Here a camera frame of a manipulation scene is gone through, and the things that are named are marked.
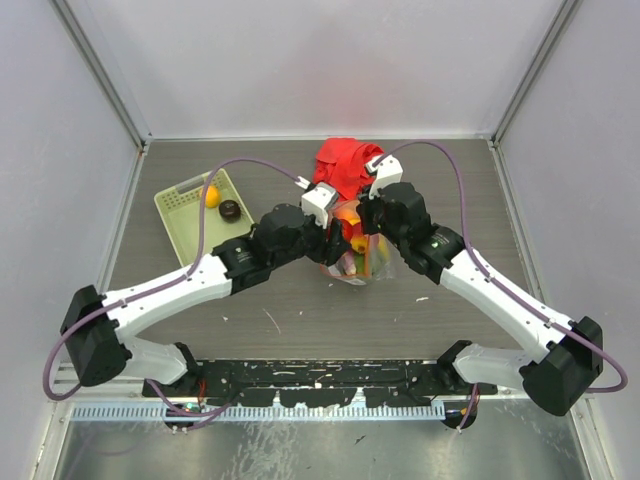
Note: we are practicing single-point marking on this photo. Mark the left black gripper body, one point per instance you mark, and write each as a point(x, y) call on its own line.
point(312, 243)

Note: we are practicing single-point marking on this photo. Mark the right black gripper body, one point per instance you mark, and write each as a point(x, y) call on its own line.
point(373, 220)

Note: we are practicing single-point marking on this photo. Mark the green leafy vegetable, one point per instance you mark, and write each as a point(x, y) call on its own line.
point(379, 255)

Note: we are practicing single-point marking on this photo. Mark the yellow banana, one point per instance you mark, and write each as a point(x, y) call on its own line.
point(359, 244)

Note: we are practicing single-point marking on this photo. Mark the clear zip top bag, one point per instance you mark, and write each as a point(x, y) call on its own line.
point(368, 258)

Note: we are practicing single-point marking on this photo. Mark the dark purple plum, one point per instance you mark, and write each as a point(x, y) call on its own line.
point(230, 211)

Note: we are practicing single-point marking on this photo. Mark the green plastic basket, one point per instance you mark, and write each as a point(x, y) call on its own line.
point(178, 207)

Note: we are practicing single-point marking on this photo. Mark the purple eggplant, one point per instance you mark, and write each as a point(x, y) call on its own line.
point(348, 264)

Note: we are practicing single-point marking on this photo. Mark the yellow orange fruit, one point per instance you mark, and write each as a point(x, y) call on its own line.
point(212, 197)

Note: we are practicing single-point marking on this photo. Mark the red strawberry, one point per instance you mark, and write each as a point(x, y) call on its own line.
point(350, 222)

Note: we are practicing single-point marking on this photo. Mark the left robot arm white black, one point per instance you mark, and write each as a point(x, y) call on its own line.
point(100, 331)

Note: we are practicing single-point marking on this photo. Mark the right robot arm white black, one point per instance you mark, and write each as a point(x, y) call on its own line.
point(556, 361)

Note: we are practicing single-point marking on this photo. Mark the red crumpled cloth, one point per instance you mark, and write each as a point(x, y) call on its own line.
point(340, 163)

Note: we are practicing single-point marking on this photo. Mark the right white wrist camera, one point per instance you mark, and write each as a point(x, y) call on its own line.
point(384, 170)

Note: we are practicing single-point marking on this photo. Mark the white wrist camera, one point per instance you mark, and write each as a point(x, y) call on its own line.
point(384, 170)
point(317, 200)

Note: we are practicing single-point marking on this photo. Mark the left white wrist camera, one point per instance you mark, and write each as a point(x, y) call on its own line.
point(317, 200)

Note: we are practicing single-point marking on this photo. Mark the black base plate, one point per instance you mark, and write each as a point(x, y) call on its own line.
point(314, 384)

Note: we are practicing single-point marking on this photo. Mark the slotted cable duct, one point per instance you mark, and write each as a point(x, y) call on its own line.
point(152, 411)

